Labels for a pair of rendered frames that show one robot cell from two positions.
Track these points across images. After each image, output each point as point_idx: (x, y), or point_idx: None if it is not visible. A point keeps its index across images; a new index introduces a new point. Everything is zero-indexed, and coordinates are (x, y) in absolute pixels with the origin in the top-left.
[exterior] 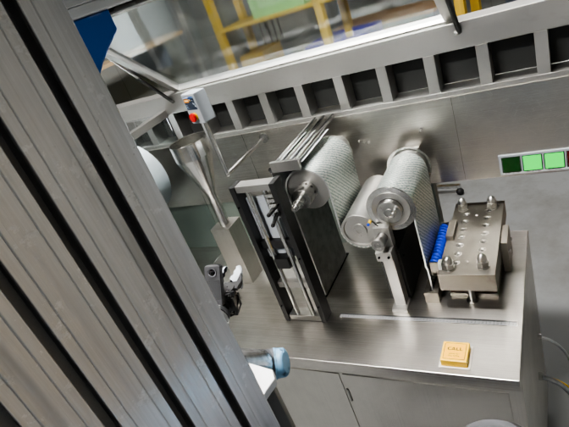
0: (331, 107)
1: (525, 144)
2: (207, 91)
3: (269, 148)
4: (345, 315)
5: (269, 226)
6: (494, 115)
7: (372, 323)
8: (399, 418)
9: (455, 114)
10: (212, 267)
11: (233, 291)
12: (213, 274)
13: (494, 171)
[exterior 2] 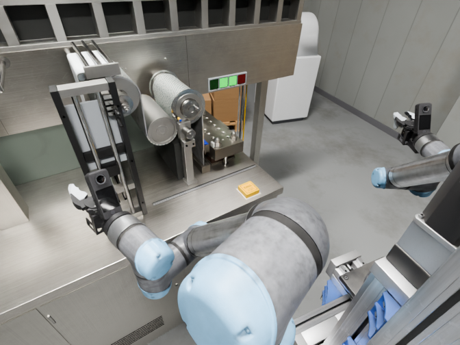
0: (81, 36)
1: (220, 71)
2: None
3: (11, 75)
4: (157, 202)
5: (94, 136)
6: (207, 50)
7: (182, 198)
8: None
9: (187, 48)
10: (99, 172)
11: (117, 196)
12: (103, 180)
13: (205, 90)
